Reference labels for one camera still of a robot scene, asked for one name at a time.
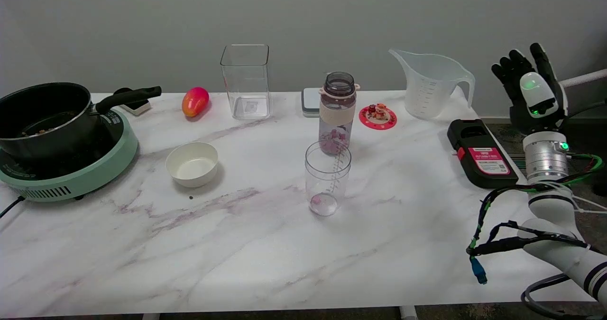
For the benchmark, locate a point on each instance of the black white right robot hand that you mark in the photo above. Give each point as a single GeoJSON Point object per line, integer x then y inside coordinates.
{"type": "Point", "coordinates": [536, 88]}

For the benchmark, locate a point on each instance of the clear bottle with beige sleeve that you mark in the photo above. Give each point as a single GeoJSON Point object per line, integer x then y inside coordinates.
{"type": "Point", "coordinates": [337, 116]}

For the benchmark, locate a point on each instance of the white foam-covered chair armrest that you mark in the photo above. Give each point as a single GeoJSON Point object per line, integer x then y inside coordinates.
{"type": "Point", "coordinates": [583, 78]}

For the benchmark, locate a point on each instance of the black device with pink label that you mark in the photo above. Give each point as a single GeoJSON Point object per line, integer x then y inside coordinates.
{"type": "Point", "coordinates": [481, 154]}

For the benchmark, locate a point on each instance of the translucent measuring jug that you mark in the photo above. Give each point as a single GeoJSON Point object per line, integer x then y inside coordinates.
{"type": "Point", "coordinates": [429, 85]}

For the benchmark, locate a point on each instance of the red coaster with figurine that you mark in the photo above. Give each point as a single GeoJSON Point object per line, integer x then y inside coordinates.
{"type": "Point", "coordinates": [378, 116]}

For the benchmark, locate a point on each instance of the white grey kitchen scale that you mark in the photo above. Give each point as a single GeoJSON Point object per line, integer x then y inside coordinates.
{"type": "Point", "coordinates": [310, 103]}

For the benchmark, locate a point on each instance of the clear plastic measuring cup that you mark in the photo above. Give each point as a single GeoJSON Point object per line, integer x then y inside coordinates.
{"type": "Point", "coordinates": [327, 178]}

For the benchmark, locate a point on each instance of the clear square plastic container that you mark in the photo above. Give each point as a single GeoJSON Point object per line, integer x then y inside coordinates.
{"type": "Point", "coordinates": [246, 83]}

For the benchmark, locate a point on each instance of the red yellow mango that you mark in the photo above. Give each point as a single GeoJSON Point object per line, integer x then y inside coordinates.
{"type": "Point", "coordinates": [195, 101]}

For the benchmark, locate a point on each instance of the white ceramic bowl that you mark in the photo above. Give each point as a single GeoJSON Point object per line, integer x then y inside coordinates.
{"type": "Point", "coordinates": [192, 164]}

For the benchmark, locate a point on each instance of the white black small box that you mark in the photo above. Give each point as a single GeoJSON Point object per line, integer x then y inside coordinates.
{"type": "Point", "coordinates": [135, 105]}

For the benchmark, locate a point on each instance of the green induction cooker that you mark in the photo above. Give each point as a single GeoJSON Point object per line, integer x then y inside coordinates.
{"type": "Point", "coordinates": [95, 168]}

